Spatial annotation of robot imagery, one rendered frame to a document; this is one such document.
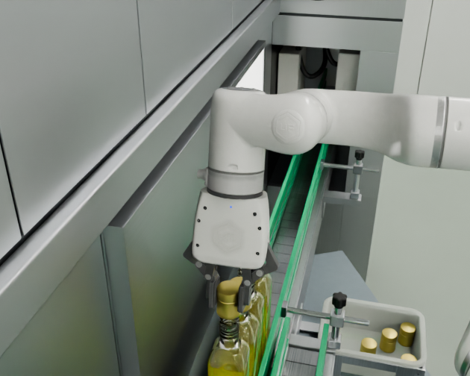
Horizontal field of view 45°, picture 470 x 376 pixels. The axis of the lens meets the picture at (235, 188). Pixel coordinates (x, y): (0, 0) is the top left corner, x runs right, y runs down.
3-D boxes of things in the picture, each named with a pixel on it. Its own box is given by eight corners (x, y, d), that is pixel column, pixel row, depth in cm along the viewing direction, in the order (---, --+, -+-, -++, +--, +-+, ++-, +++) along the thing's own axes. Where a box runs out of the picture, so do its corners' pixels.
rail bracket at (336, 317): (281, 330, 117) (284, 281, 110) (365, 344, 113) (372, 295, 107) (279, 339, 114) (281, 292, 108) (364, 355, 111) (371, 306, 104)
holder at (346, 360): (300, 319, 139) (302, 295, 135) (417, 339, 133) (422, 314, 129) (289, 372, 124) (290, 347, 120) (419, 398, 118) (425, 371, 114)
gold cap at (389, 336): (395, 342, 129) (398, 328, 127) (395, 354, 126) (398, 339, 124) (379, 340, 130) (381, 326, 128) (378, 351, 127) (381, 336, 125)
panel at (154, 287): (252, 157, 164) (254, 39, 148) (262, 157, 164) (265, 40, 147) (126, 406, 89) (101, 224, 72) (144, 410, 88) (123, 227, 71)
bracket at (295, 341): (289, 355, 120) (290, 330, 116) (334, 364, 118) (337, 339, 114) (286, 368, 117) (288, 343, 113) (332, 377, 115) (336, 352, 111)
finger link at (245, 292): (239, 268, 77) (236, 313, 79) (262, 271, 76) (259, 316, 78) (245, 259, 80) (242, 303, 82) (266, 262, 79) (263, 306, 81)
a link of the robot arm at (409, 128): (439, 175, 64) (257, 157, 70) (435, 154, 76) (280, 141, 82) (448, 99, 62) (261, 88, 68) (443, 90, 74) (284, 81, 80)
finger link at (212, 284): (193, 262, 78) (191, 306, 80) (215, 265, 78) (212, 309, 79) (199, 254, 81) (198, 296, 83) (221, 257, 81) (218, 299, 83)
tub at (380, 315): (321, 321, 137) (324, 293, 133) (418, 338, 133) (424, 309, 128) (312, 376, 123) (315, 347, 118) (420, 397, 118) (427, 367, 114)
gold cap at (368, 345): (374, 353, 127) (377, 338, 124) (374, 365, 124) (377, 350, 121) (359, 350, 127) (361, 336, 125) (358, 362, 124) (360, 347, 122)
